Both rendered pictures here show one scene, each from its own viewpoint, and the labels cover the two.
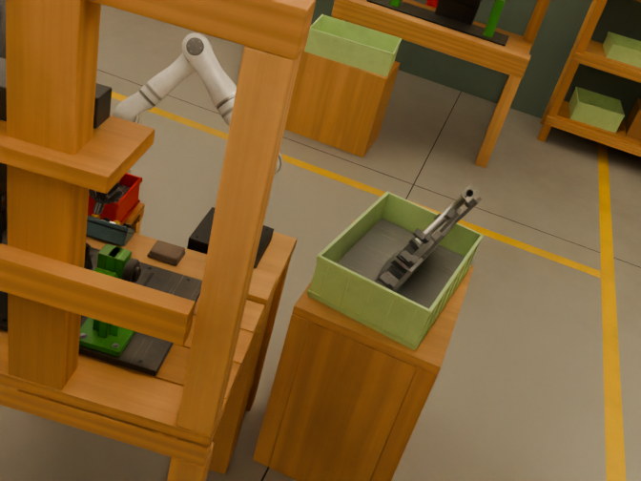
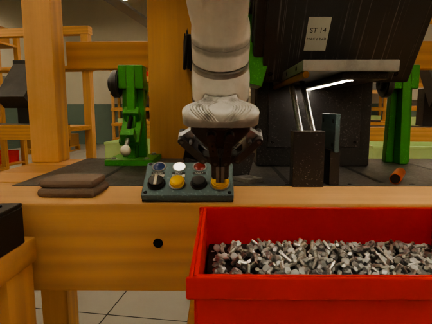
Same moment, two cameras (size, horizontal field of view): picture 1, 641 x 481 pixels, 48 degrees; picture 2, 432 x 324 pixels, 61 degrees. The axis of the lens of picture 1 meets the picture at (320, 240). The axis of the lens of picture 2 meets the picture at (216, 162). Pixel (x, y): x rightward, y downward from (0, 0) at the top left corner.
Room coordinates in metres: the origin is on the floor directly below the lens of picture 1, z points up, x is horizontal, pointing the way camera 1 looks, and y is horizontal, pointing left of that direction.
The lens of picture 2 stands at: (2.49, 0.70, 1.05)
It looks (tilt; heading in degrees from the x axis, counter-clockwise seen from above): 8 degrees down; 179
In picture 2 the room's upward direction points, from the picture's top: straight up
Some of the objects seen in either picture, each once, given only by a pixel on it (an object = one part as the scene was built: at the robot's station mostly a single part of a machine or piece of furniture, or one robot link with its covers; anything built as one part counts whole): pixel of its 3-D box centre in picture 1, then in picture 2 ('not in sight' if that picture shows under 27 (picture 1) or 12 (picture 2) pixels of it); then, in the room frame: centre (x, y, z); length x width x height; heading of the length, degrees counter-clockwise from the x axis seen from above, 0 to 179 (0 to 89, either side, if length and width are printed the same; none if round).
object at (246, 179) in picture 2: not in sight; (247, 179); (1.72, 0.78, 0.90); 0.06 x 0.04 x 0.01; 34
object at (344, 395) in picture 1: (364, 362); not in sight; (2.19, -0.30, 0.39); 0.68 x 0.52 x 0.79; 168
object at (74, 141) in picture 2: not in sight; (54, 143); (-7.02, -3.23, 0.22); 1.20 x 0.81 x 0.44; 173
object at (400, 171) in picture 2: not in sight; (397, 175); (1.73, 1.10, 0.91); 0.09 x 0.02 x 0.02; 147
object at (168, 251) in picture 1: (166, 252); (74, 184); (1.83, 0.46, 0.91); 0.10 x 0.08 x 0.03; 86
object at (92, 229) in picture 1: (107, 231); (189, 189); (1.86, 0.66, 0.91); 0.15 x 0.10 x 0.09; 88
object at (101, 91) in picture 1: (70, 97); not in sight; (1.34, 0.58, 1.59); 0.15 x 0.07 x 0.07; 88
